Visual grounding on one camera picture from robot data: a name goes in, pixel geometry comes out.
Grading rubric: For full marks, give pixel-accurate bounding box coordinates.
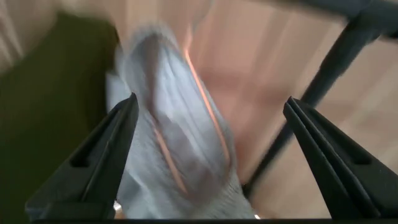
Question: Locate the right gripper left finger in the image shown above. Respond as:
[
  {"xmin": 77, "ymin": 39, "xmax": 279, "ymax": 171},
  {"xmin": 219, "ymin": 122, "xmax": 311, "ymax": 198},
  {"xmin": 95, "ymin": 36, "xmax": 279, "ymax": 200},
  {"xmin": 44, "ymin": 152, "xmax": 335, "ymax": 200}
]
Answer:
[{"xmin": 24, "ymin": 92, "xmax": 140, "ymax": 220}]

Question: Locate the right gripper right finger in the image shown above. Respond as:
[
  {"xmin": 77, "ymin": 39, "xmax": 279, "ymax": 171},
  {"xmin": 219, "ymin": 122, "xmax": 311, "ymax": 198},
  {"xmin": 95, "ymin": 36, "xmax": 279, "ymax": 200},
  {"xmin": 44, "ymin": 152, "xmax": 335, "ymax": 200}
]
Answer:
[{"xmin": 282, "ymin": 95, "xmax": 398, "ymax": 218}]

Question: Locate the green long-sleeved shirt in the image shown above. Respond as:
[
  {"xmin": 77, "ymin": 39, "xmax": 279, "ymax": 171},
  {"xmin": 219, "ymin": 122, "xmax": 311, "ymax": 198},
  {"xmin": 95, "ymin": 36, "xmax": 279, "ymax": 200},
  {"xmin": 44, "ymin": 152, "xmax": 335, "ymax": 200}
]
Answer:
[{"xmin": 0, "ymin": 11, "xmax": 121, "ymax": 224}]

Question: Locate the pale grey garment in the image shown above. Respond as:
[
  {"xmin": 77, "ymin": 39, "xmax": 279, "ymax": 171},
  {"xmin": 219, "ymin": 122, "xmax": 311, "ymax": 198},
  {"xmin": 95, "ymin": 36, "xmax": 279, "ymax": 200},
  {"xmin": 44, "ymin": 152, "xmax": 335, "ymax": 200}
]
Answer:
[{"xmin": 104, "ymin": 22, "xmax": 258, "ymax": 220}]

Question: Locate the pink clothes hanger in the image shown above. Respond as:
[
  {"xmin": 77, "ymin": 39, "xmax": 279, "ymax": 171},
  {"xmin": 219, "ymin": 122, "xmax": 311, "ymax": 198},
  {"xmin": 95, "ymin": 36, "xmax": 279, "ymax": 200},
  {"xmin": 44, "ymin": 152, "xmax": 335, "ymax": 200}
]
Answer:
[{"xmin": 151, "ymin": 29, "xmax": 231, "ymax": 194}]

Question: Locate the black clothes rack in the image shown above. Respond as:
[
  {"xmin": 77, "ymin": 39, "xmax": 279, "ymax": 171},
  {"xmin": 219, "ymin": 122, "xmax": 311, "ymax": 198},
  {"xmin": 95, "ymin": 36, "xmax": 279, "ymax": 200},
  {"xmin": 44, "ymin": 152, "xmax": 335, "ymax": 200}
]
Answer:
[{"xmin": 241, "ymin": 0, "xmax": 398, "ymax": 197}]

